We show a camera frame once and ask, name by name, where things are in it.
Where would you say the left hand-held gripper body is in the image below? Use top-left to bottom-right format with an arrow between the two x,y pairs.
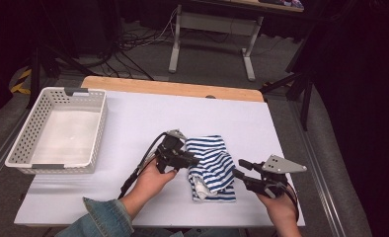
154,128 -> 187,175

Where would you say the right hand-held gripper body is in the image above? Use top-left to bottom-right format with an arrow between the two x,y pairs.
256,154 -> 308,199

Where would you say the blue white striped shirt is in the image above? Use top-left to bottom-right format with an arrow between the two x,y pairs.
185,134 -> 237,202

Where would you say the white perforated plastic basket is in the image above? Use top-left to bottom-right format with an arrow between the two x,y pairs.
4,86 -> 108,175

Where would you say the person's left hand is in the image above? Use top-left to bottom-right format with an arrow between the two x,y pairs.
136,158 -> 178,198

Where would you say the person's right hand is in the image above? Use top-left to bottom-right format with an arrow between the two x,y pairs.
256,193 -> 298,228

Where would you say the black metal stand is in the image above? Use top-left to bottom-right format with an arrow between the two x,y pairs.
260,33 -> 315,131

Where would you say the grey-legged wooden desk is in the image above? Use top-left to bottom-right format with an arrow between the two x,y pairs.
168,0 -> 305,82

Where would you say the black tripod stand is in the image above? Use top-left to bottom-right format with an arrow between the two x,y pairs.
26,42 -> 95,110

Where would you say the colourful item on desk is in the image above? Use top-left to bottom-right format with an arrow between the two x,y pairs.
280,0 -> 305,9

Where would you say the yellow black hazard tape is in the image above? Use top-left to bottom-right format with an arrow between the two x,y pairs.
10,68 -> 33,95

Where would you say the left hand-held gripper black cable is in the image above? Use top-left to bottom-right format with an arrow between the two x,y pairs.
117,131 -> 167,200

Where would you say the hand-held gripper black cable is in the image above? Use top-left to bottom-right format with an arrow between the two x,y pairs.
117,131 -> 167,200
282,182 -> 300,221

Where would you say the right hand-held gripper black cable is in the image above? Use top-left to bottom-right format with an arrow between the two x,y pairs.
282,182 -> 300,221

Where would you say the bundle of floor cables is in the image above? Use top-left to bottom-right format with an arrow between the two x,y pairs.
93,6 -> 184,82

